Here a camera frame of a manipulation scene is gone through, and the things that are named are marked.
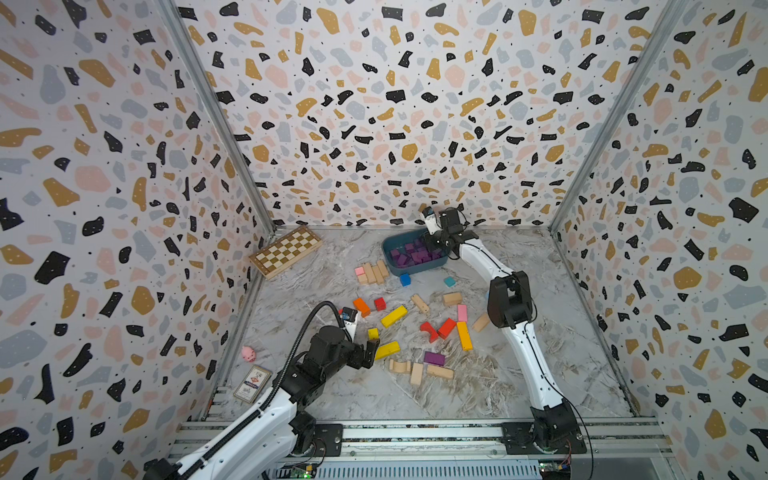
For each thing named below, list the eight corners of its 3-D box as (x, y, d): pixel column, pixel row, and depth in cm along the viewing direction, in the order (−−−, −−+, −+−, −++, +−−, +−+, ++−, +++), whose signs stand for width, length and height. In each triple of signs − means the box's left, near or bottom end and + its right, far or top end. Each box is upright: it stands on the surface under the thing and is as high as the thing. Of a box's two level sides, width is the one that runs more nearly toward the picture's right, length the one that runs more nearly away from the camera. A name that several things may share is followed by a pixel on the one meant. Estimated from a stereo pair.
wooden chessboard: (251, 263, 112) (247, 257, 110) (307, 229, 124) (305, 224, 121) (265, 279, 107) (262, 274, 105) (322, 243, 119) (321, 237, 117)
